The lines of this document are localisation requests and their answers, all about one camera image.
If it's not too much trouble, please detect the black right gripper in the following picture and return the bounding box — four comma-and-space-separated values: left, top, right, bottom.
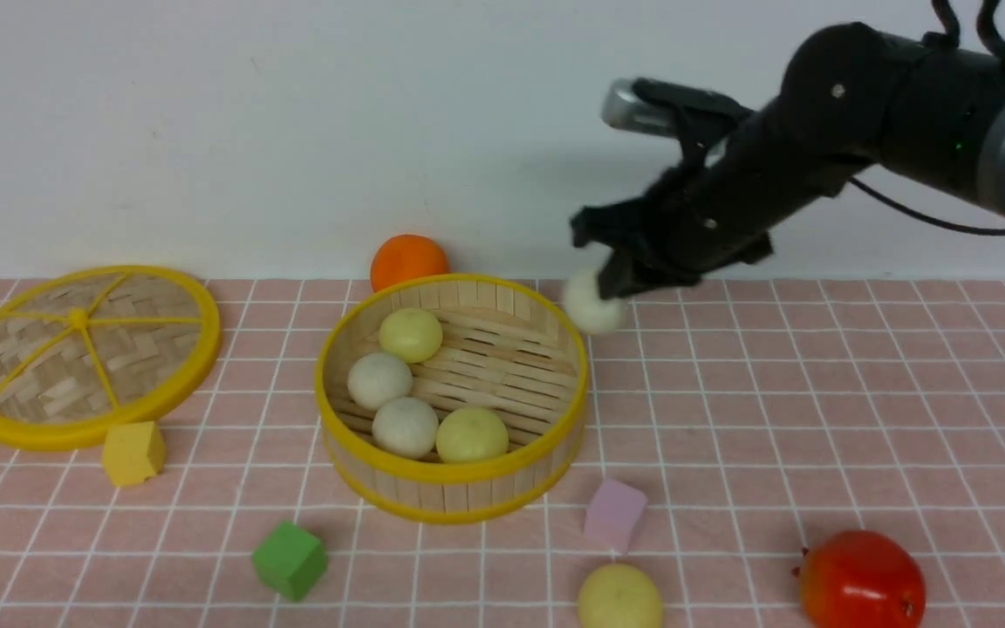
571, 110, 870, 301

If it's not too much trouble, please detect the white bun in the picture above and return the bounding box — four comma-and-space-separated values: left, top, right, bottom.
561, 267, 626, 337
346, 351, 414, 411

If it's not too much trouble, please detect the yellow bun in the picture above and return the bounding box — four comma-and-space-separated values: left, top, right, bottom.
576, 562, 665, 628
435, 406, 509, 464
379, 309, 443, 363

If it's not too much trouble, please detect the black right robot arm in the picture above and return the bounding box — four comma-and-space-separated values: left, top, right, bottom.
570, 23, 1005, 299

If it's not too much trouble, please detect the bamboo steamer tray yellow rim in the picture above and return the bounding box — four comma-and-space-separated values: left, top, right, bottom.
314, 274, 591, 525

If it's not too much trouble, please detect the bamboo steamer lid yellow rim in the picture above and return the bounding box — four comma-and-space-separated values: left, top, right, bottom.
0, 265, 222, 452

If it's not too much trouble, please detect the pink grid tablecloth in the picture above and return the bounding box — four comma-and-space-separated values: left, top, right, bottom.
0, 279, 1005, 627

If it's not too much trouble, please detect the orange fruit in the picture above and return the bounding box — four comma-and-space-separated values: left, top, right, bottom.
370, 234, 450, 291

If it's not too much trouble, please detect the pink foam cube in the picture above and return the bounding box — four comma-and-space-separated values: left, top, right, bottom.
583, 477, 647, 554

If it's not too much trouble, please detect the red tomato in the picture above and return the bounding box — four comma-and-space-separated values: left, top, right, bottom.
792, 529, 926, 627

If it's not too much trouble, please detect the green foam cube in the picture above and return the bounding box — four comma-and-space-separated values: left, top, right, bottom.
251, 521, 330, 603

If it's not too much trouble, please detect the yellow foam block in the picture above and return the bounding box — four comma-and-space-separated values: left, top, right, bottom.
101, 421, 168, 488

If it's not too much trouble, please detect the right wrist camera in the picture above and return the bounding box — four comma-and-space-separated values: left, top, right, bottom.
601, 78, 752, 140

